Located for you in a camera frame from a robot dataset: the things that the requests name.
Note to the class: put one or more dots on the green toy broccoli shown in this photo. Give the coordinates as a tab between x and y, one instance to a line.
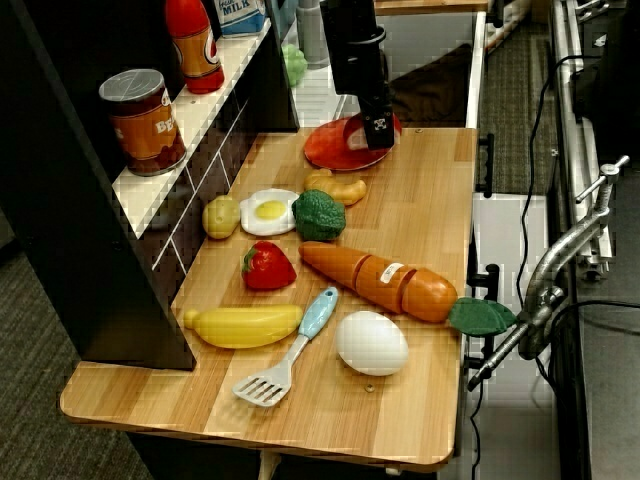
320	215

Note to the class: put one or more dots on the aluminium extrusion rail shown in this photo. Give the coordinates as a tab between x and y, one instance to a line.
575	125

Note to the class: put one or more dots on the metal c-clamp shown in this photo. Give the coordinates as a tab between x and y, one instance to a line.
555	260

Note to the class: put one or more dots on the red toy strawberry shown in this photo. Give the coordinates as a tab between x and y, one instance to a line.
267	267

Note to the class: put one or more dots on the black toy kitchen shelf unit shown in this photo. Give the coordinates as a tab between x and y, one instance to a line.
60	200

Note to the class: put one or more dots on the blue milk carton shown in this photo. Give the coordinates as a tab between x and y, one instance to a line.
240	17

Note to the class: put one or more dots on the grey toy faucet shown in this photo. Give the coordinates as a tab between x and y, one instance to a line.
310	40

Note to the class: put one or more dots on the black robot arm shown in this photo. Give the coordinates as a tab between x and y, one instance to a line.
350	20

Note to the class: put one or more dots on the orange plastic plate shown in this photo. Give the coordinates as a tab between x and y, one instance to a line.
330	150

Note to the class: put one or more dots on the green toy vegetable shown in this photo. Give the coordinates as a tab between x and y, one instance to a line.
294	65

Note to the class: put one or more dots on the white toy egg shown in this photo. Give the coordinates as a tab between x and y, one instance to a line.
371	343

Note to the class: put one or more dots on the orange toy carrot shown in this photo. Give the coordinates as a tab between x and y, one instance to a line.
425	295

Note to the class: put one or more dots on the yellow toy banana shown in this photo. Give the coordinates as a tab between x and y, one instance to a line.
240	326

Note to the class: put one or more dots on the toy fried egg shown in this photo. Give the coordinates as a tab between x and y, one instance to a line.
270	212

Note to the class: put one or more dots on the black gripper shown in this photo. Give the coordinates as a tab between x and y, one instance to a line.
360	70

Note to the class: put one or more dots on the brown beans can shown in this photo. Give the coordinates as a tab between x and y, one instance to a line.
142	125

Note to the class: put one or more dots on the red ketchup bottle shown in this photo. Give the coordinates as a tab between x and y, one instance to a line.
197	50

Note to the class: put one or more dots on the yellow toy potato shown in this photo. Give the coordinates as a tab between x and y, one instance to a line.
221	217

